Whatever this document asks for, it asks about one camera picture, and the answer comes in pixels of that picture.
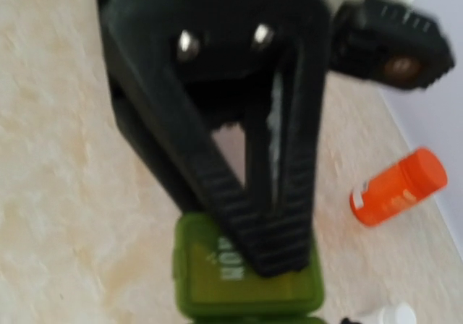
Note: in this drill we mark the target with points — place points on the white pill bottle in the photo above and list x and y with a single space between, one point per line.
401 313

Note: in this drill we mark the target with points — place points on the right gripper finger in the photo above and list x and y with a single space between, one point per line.
347 320

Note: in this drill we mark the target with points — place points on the red pill bottle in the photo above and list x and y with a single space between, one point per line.
398 188

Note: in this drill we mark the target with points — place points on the green weekly pill organizer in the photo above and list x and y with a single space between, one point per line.
214 284

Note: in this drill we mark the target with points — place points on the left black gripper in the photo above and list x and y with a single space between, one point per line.
191 41

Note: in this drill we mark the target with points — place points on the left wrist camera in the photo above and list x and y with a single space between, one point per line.
389 42

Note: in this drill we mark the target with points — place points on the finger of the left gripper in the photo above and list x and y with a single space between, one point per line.
172 135
284 124

